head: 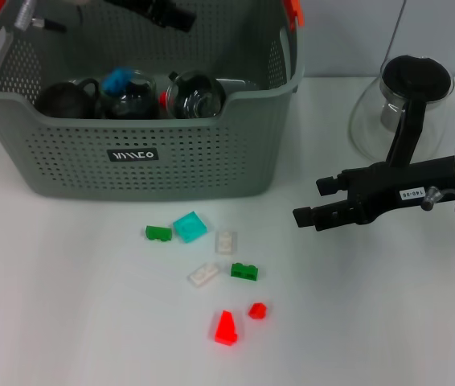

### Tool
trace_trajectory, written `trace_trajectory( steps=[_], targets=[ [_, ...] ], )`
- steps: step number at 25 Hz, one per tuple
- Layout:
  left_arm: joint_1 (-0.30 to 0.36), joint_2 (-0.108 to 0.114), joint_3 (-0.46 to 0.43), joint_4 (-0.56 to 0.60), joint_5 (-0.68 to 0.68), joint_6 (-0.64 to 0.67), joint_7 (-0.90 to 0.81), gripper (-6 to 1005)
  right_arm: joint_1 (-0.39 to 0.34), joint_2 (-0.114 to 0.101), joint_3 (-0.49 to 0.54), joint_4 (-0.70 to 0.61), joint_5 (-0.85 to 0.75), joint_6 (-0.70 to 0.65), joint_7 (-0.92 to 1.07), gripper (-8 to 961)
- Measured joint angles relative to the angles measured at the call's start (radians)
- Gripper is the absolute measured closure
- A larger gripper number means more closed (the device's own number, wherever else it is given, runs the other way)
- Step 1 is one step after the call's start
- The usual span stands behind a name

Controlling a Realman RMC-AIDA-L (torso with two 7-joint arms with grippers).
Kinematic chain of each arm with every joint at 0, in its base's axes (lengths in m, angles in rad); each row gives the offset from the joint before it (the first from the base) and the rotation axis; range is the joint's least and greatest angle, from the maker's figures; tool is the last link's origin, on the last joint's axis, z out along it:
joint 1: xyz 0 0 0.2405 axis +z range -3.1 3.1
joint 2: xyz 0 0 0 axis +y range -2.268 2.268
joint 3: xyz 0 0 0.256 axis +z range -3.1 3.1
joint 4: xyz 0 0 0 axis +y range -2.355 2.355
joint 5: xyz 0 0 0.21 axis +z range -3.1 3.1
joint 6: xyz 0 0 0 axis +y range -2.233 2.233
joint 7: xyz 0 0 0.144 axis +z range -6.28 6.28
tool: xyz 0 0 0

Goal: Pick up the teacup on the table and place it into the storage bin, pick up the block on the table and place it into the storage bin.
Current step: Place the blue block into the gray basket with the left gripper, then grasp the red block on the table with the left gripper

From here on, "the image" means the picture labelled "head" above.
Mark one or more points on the clear cyan toy tile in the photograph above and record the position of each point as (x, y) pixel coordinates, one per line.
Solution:
(190, 227)

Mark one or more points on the dark clay teapot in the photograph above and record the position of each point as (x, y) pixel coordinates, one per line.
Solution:
(64, 100)

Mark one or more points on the blue toy tile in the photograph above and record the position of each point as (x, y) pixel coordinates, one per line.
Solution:
(116, 82)

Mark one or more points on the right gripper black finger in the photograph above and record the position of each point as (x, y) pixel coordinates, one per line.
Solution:
(328, 217)
(332, 187)

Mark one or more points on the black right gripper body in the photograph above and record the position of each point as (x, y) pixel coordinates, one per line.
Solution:
(384, 189)

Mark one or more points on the red-orange slope brick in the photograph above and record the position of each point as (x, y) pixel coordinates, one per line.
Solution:
(226, 329)

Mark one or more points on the small orange-red brick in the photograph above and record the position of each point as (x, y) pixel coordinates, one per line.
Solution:
(163, 98)

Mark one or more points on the white toy plate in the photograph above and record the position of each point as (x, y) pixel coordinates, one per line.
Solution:
(203, 275)
(226, 242)

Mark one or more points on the green toy brick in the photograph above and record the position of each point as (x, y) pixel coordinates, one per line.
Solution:
(244, 272)
(158, 232)

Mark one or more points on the small red toy brick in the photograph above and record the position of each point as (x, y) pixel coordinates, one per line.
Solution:
(257, 311)

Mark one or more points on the glass teacup black holder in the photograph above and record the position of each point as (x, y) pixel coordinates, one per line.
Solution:
(195, 98)
(135, 104)

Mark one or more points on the grey perforated storage bin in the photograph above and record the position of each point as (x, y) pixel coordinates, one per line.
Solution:
(91, 132)

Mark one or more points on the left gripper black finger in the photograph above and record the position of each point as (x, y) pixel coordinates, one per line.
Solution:
(175, 18)

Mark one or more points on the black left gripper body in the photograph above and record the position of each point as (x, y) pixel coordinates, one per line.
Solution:
(139, 8)

